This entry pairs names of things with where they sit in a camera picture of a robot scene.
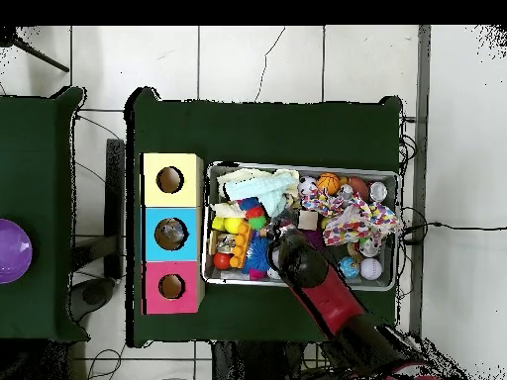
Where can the small orange basketball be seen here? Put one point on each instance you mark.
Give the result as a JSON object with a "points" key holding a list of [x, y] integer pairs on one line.
{"points": [[328, 183]]}

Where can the colourful patterned cloth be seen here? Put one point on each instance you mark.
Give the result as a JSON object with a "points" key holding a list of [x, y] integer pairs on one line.
{"points": [[321, 202], [364, 221]]}

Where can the grey round foot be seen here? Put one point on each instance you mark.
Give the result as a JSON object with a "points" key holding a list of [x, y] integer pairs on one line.
{"points": [[93, 295]]}

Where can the purple bowl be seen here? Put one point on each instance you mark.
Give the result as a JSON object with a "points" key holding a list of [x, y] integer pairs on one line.
{"points": [[14, 251]]}

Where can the silver can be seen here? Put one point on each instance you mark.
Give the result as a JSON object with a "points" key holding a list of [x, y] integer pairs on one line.
{"points": [[378, 191]]}

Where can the brown red ball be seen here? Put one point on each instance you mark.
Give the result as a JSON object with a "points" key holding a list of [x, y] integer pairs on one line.
{"points": [[358, 188]]}

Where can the shallow mesh bin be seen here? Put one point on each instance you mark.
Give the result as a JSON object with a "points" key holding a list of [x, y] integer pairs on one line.
{"points": [[222, 279]]}

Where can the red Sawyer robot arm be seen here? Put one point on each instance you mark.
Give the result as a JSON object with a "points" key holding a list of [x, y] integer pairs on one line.
{"points": [[328, 304]]}

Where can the plain wooden block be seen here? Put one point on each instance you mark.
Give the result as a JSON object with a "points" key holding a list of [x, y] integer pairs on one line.
{"points": [[308, 220]]}

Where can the wooden box with three holes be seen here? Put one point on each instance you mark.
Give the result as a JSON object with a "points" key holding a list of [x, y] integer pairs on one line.
{"points": [[192, 237]]}

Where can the small globe ball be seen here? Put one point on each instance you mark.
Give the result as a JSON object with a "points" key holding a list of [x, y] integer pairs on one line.
{"points": [[348, 268]]}

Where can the black tripod leg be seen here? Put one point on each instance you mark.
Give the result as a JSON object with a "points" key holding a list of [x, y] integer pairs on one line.
{"points": [[39, 57]]}

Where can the dark green side tablecloth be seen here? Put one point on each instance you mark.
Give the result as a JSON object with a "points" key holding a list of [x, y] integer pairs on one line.
{"points": [[35, 158]]}

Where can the white baseball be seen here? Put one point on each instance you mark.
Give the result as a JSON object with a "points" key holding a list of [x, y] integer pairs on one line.
{"points": [[371, 269]]}

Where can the cream knitted cloth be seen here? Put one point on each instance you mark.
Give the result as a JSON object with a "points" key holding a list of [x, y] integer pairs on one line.
{"points": [[237, 174]]}

